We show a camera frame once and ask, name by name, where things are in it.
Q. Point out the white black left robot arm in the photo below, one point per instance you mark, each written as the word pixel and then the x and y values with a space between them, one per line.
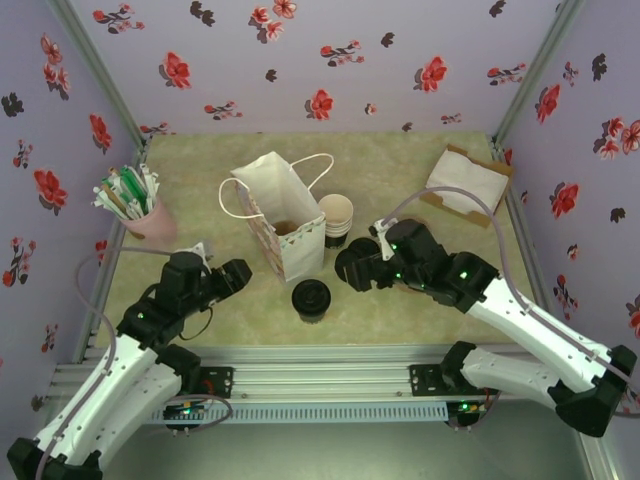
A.
pixel 110 385

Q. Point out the wide aluminium base rail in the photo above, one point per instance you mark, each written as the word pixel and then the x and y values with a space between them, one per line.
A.
pixel 325 375

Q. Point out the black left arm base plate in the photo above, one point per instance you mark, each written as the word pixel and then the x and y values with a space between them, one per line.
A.
pixel 220 382

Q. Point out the white wrapped straw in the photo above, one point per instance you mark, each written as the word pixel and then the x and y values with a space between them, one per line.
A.
pixel 146 180
pixel 155 187
pixel 102 206
pixel 102 195

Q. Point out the white paper napkin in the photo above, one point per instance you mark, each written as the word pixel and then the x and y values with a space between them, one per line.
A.
pixel 470 175

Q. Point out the stack of paper cups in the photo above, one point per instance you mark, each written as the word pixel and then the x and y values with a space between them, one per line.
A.
pixel 336 209

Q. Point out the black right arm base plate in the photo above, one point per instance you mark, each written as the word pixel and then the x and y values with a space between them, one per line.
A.
pixel 425 380

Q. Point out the pink straw holder cup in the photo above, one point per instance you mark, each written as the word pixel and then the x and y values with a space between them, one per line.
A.
pixel 157 232

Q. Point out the brown cardboard tray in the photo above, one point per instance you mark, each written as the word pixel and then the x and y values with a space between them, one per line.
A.
pixel 480 221

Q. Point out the green wrapped straw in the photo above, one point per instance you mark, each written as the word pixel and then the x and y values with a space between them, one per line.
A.
pixel 116 196
pixel 134 190

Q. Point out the aluminium frame post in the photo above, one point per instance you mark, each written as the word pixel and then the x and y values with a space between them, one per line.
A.
pixel 545 55
pixel 95 60

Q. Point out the aluminium lower frame rail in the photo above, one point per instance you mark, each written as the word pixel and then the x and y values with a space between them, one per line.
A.
pixel 607 462

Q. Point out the white cartoon paper gift bag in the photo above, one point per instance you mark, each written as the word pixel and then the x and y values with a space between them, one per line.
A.
pixel 280 195

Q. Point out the tan wrapped straw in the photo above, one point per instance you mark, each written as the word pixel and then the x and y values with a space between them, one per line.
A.
pixel 119 181

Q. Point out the black plastic cup lid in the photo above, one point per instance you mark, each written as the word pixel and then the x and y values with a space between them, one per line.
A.
pixel 342 262
pixel 311 297
pixel 365 244

